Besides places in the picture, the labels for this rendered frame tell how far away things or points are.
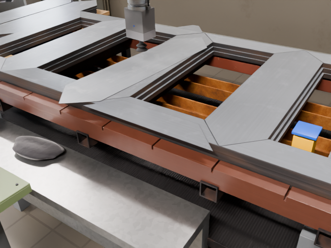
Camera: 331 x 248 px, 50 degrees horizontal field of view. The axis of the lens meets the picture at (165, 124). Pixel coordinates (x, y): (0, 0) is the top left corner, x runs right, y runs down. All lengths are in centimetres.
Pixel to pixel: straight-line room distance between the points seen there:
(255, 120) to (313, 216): 30
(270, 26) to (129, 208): 289
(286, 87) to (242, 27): 259
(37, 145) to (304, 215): 84
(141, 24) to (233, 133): 51
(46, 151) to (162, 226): 48
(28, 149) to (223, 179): 66
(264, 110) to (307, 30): 253
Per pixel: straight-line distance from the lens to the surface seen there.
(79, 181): 110
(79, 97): 115
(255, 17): 368
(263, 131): 96
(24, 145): 126
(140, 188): 105
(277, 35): 364
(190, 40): 157
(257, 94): 114
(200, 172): 91
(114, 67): 134
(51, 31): 188
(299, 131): 94
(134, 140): 99
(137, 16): 124
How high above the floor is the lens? 139
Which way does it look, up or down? 33 degrees down
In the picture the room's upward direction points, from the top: 2 degrees counter-clockwise
